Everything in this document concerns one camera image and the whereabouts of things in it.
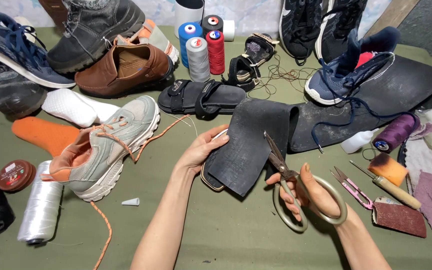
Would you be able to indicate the black rubber sheet piece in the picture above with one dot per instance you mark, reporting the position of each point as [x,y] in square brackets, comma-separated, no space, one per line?
[249,142]

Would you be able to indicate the white perforated insole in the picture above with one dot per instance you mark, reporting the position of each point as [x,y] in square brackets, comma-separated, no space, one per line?
[71,107]

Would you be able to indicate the pale green orange-laced sneaker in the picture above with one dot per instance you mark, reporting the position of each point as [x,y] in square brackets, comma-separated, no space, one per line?
[107,150]

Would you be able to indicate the navy high-collar sneaker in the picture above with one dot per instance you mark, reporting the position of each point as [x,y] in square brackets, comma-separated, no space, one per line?
[336,77]

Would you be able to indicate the brown shoe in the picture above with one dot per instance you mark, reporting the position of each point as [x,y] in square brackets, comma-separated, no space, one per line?
[54,11]

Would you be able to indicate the white cylinder tube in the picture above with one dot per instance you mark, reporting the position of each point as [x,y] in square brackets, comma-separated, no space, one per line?
[186,13]

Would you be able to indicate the dark grey thread spool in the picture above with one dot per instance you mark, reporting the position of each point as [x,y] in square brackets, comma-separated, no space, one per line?
[212,23]

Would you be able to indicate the navy white-soled sneaker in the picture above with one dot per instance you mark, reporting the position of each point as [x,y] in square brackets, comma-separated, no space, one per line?
[13,52]

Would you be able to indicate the wooden plank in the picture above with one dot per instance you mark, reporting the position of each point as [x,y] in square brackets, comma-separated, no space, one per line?
[390,17]

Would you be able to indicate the white tape roll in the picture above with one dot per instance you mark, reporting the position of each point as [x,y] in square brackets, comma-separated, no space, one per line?
[228,30]

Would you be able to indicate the purple thread spool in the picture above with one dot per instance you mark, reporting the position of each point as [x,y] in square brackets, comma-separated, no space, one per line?
[398,131]

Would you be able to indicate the dark grey suede boot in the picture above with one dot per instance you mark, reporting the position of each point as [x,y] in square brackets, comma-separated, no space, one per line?
[96,33]

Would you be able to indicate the brown leather loafer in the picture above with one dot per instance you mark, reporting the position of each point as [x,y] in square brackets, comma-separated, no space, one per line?
[126,73]

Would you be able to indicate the grey orange sneaker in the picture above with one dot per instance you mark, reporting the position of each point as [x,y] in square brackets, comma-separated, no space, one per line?
[158,37]

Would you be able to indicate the white nylon thread spool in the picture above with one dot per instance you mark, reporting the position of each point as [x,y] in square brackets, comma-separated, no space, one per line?
[41,206]

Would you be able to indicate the person's right hand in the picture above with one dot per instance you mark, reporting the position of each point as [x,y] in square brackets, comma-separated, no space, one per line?
[313,197]

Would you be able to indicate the small black child sandal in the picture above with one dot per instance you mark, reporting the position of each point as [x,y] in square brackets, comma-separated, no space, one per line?
[259,48]
[242,73]

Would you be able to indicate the tangled brown thread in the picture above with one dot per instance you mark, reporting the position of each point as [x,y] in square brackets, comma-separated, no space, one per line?
[276,77]

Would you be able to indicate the brown shoe polish tin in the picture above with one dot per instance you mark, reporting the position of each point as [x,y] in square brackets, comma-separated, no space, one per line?
[15,175]

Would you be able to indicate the small white nozzle cap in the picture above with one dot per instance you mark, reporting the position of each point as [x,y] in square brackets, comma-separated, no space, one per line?
[130,202]

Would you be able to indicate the large black rubber sheet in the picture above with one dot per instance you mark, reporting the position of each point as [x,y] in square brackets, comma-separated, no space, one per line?
[381,101]

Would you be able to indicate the black sandal sole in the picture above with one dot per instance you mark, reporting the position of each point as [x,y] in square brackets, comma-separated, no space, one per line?
[209,179]

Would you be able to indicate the orange sponge block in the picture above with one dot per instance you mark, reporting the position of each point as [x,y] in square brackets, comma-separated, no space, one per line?
[388,168]

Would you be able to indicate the large metal scissors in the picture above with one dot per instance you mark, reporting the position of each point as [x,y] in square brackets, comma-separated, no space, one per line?
[276,159]

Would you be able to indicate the orange shoelace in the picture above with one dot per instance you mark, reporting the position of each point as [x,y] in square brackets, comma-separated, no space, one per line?
[105,225]

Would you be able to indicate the blue thread spool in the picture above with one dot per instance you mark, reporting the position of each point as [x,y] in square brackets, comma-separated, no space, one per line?
[186,43]

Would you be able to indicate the orange insole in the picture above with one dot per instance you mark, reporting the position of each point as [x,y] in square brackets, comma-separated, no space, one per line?
[45,135]

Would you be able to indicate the dusty dark grey shoe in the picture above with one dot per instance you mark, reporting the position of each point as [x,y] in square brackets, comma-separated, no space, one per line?
[17,93]

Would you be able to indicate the brown sandpaper roll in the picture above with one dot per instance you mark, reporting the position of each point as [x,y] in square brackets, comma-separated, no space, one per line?
[399,219]

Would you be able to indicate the pink thread snips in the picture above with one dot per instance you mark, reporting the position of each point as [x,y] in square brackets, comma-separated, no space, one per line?
[351,187]

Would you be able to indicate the black knit sneaker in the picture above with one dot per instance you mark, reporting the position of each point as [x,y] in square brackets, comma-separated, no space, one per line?
[300,26]
[341,30]

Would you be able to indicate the white glue bottle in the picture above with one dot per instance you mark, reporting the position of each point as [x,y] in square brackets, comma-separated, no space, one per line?
[354,141]

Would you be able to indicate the red thread spool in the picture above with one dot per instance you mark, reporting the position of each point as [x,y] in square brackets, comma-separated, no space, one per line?
[216,54]

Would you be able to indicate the person's left hand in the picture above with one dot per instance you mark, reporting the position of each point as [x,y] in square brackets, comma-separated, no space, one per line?
[197,152]

